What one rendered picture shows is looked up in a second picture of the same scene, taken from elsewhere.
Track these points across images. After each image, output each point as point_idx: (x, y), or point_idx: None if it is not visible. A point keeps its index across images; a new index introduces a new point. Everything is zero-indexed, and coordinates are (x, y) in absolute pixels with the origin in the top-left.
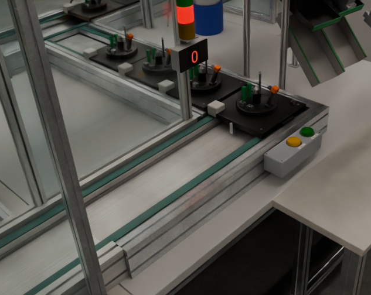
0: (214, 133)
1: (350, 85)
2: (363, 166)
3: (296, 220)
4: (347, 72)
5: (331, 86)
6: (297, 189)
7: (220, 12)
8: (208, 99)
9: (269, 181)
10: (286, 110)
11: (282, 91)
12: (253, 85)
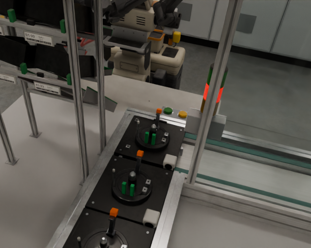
0: (184, 168)
1: (50, 120)
2: (157, 105)
3: None
4: (26, 124)
5: (56, 130)
6: None
7: None
8: (156, 173)
9: None
10: (149, 122)
11: (115, 133)
12: (116, 150)
